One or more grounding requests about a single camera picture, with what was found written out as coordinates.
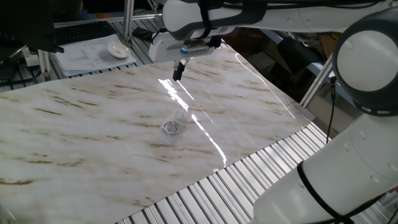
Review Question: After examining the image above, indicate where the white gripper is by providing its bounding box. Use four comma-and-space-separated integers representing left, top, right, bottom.
148, 30, 218, 82

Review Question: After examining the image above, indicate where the small white ceramic dish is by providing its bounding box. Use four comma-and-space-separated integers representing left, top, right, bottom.
106, 42, 132, 60

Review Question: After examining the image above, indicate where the stack of printed papers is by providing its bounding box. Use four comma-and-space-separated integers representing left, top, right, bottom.
51, 33, 137, 77

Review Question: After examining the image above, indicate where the black keyboard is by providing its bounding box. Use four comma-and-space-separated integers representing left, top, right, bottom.
54, 21, 118, 47

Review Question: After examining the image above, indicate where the marble pattern sheet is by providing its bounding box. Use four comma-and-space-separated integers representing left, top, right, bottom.
0, 46, 315, 224

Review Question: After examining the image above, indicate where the white box with orange button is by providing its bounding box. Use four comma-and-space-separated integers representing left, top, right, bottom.
21, 45, 40, 68

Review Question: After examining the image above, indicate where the black monitor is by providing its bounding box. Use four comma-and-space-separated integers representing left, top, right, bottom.
0, 0, 65, 62

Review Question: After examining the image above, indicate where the thin hooked black plug cable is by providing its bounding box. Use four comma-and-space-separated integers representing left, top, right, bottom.
150, 27, 169, 44

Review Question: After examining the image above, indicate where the aluminium frame post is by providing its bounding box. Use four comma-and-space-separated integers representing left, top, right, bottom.
122, 0, 135, 47
37, 49, 52, 82
299, 54, 336, 109

